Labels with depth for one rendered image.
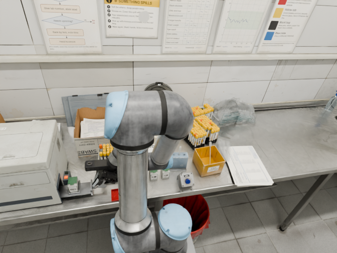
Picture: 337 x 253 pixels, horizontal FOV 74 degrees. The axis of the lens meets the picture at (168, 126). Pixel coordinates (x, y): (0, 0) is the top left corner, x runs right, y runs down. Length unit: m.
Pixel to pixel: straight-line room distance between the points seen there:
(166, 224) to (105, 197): 0.51
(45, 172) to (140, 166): 0.54
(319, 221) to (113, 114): 2.38
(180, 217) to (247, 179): 0.65
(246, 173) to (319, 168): 0.50
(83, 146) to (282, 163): 1.20
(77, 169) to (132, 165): 0.77
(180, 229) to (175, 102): 0.42
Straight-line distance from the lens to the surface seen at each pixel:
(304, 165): 1.65
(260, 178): 1.40
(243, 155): 1.49
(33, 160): 1.02
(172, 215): 0.79
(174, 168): 1.30
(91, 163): 1.07
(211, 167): 1.27
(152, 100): 0.54
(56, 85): 1.53
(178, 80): 1.56
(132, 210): 0.70
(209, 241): 2.11
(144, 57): 1.40
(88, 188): 1.20
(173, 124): 0.55
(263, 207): 2.46
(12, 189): 1.16
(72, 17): 1.35
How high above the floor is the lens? 1.87
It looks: 39 degrees down
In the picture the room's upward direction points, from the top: 6 degrees clockwise
